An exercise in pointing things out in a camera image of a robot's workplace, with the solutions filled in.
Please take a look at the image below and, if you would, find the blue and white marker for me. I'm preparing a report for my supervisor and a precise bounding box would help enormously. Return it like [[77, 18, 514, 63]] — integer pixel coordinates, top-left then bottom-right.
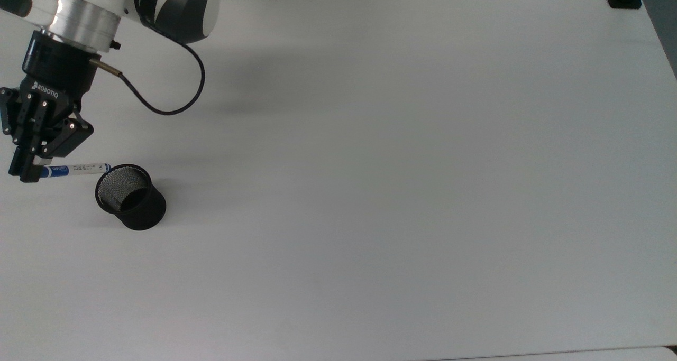
[[40, 162, 112, 179]]

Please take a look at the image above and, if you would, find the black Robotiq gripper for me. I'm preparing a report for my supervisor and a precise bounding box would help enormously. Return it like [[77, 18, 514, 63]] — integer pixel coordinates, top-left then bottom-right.
[[0, 31, 102, 183]]

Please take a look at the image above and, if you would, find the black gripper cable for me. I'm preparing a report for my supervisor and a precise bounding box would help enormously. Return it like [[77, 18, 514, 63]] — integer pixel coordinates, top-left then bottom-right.
[[89, 33, 207, 116]]

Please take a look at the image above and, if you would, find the black mesh pen cup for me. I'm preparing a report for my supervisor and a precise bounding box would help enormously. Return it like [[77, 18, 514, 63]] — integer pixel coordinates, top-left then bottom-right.
[[95, 163, 167, 231]]

